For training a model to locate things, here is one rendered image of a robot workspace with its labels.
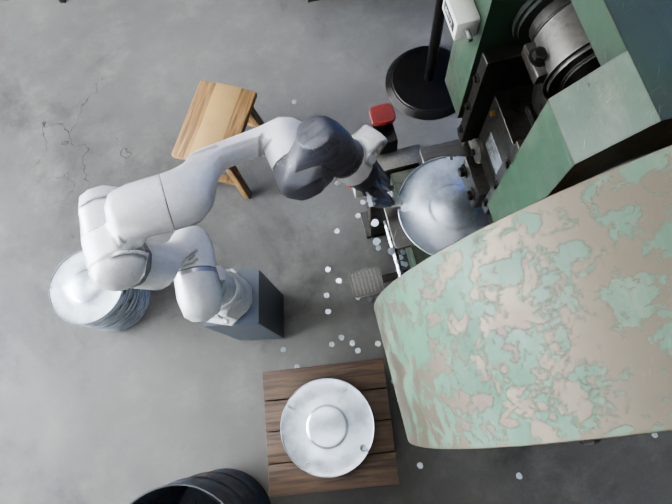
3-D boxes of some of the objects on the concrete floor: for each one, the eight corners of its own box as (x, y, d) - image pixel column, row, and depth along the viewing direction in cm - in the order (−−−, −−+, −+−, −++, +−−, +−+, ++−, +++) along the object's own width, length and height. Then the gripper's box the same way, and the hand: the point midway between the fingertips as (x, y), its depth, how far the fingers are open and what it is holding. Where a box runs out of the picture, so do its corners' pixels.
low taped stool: (224, 122, 232) (200, 78, 200) (273, 133, 228) (256, 90, 196) (199, 189, 223) (169, 154, 191) (249, 201, 220) (228, 168, 188)
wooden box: (288, 479, 187) (269, 497, 154) (281, 375, 198) (261, 371, 164) (395, 468, 185) (399, 484, 152) (382, 364, 196) (383, 357, 163)
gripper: (340, 145, 111) (382, 183, 131) (341, 199, 108) (384, 230, 128) (371, 136, 108) (409, 177, 128) (373, 193, 104) (412, 225, 124)
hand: (392, 199), depth 125 cm, fingers closed
